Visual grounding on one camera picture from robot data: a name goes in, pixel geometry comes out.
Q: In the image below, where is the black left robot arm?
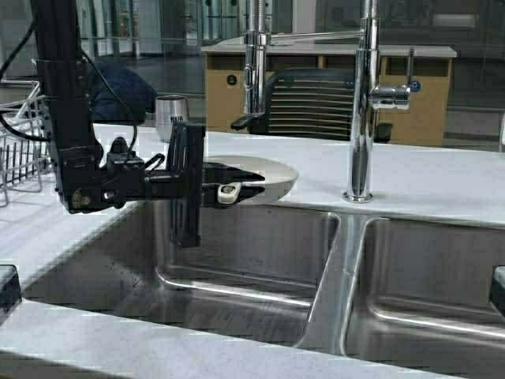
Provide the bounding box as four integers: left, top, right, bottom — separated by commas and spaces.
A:
32, 1, 264, 248

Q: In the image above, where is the white frying pan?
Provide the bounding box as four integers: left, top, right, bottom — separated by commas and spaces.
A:
202, 155, 299, 208

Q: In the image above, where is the steel tumbler cup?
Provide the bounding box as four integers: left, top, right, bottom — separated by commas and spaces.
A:
155, 95, 189, 142

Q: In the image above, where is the dark blue jacket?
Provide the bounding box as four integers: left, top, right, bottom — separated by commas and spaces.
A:
88, 62, 158, 124

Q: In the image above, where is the chrome kitchen faucet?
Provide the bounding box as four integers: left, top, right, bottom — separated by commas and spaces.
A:
231, 1, 415, 203

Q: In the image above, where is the black robot base left corner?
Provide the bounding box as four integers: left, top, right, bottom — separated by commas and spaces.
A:
0, 265, 22, 317

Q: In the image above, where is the black robot base right corner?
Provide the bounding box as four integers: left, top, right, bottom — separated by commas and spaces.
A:
489, 265, 505, 316

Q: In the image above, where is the white wire dish rack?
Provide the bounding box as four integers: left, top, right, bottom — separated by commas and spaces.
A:
1, 79, 51, 208

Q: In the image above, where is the stainless steel double sink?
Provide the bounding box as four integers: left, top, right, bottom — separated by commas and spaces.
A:
25, 202, 504, 378

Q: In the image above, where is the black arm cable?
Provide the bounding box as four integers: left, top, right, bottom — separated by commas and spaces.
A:
0, 19, 166, 171

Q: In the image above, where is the black slatted office chair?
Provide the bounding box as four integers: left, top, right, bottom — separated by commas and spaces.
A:
230, 67, 394, 144

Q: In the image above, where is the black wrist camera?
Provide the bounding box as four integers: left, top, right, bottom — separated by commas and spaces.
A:
106, 137, 145, 172

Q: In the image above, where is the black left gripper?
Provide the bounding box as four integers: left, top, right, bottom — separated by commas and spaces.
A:
102, 122, 265, 248

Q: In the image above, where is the wooden counter cabinet background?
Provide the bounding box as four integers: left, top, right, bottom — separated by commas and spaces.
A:
203, 38, 457, 147

